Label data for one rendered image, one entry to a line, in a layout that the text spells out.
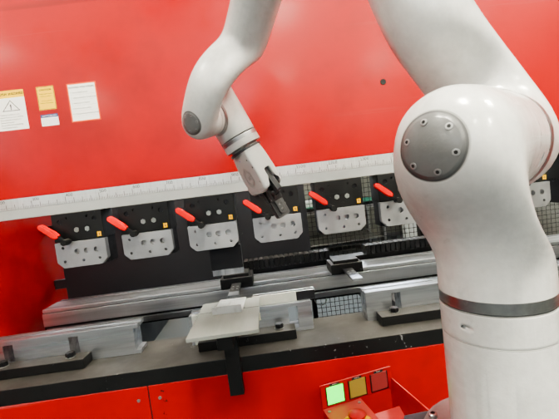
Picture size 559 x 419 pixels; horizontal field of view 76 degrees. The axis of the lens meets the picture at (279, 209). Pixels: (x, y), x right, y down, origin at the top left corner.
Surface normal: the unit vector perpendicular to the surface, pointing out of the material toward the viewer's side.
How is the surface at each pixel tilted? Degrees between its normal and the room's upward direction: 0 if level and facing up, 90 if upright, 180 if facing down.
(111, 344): 90
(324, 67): 90
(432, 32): 121
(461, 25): 106
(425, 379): 90
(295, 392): 90
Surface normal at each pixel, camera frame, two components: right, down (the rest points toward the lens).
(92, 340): 0.04, 0.07
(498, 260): -0.40, 0.35
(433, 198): -0.56, 0.69
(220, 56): -0.06, -0.29
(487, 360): -0.63, 0.13
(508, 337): -0.37, 0.11
